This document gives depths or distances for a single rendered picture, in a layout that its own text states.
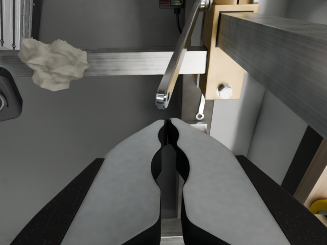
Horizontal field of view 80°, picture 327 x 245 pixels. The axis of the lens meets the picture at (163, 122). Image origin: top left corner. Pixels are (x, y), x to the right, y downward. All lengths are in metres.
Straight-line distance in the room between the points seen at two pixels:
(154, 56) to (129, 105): 1.02
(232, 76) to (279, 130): 0.31
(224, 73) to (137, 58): 0.11
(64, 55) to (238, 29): 0.20
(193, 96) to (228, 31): 0.27
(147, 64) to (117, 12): 0.88
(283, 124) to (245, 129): 0.15
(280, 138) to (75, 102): 1.14
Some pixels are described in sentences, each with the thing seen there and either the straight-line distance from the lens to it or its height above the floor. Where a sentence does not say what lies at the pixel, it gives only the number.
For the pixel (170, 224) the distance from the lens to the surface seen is 0.36.
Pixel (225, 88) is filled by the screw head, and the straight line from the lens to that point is 0.27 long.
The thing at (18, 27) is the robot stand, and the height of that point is 0.23.
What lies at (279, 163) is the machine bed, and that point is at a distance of 0.57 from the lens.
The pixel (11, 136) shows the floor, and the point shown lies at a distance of 1.73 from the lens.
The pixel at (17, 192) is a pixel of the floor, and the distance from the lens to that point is 2.19.
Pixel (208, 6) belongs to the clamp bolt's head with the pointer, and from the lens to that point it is 0.27.
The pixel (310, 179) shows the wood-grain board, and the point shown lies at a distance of 0.44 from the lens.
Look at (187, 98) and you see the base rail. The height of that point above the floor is 0.70.
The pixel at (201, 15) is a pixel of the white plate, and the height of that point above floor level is 0.79.
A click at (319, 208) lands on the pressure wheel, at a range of 0.46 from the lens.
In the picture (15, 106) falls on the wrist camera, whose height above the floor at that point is 0.95.
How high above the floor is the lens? 1.12
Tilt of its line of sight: 57 degrees down
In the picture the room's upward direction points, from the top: 179 degrees clockwise
